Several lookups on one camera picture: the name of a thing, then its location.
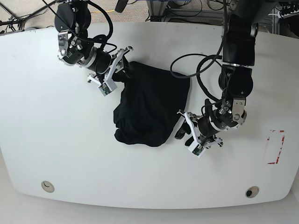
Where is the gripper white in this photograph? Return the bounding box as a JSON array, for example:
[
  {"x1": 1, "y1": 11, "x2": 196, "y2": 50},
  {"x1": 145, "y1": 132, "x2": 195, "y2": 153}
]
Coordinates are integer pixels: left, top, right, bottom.
[
  {"x1": 87, "y1": 46, "x2": 133, "y2": 96},
  {"x1": 175, "y1": 109, "x2": 223, "y2": 157}
]

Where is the black T-shirt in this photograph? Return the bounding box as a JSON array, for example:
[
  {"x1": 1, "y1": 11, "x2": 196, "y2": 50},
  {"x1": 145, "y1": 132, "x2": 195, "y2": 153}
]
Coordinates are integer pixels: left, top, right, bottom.
[{"x1": 113, "y1": 61, "x2": 190, "y2": 147}]

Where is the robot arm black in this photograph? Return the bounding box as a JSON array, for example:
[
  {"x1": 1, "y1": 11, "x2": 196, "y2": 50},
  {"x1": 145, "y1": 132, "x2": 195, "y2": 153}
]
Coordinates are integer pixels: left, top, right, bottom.
[
  {"x1": 175, "y1": 0, "x2": 278, "y2": 157},
  {"x1": 54, "y1": 0, "x2": 133, "y2": 96}
]

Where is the aluminium table leg profile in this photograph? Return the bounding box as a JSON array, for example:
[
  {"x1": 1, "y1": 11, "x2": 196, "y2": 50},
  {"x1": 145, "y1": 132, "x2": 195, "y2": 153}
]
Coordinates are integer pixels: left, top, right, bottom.
[{"x1": 146, "y1": 0, "x2": 170, "y2": 22}]

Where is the red tape rectangle marker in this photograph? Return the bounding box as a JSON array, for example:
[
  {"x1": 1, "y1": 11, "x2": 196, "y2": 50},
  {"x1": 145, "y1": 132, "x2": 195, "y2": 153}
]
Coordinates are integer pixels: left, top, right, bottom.
[{"x1": 265, "y1": 130, "x2": 286, "y2": 165}]

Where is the white power strip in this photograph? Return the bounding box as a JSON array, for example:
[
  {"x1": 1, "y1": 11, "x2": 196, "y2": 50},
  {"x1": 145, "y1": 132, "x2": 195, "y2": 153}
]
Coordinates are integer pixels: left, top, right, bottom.
[{"x1": 277, "y1": 2, "x2": 299, "y2": 19}]

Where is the black loop cable arm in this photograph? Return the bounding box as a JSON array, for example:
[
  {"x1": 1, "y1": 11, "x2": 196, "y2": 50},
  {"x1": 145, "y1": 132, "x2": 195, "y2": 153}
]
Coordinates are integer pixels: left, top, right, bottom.
[{"x1": 170, "y1": 0, "x2": 231, "y2": 103}]

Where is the right table cable grommet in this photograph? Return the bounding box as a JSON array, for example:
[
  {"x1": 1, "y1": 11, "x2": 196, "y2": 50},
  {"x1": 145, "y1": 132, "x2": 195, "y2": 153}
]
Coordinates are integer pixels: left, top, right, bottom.
[{"x1": 245, "y1": 186, "x2": 259, "y2": 198}]

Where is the table cable grommet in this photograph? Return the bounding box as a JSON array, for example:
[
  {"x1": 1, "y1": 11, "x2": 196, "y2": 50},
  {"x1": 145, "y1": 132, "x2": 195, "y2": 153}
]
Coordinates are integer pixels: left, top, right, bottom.
[
  {"x1": 41, "y1": 181, "x2": 55, "y2": 193},
  {"x1": 245, "y1": 186, "x2": 259, "y2": 198}
]

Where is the left table cable grommet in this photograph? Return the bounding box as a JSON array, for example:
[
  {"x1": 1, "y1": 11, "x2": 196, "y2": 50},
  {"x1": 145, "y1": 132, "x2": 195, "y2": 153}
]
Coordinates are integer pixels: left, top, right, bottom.
[{"x1": 41, "y1": 181, "x2": 55, "y2": 193}]

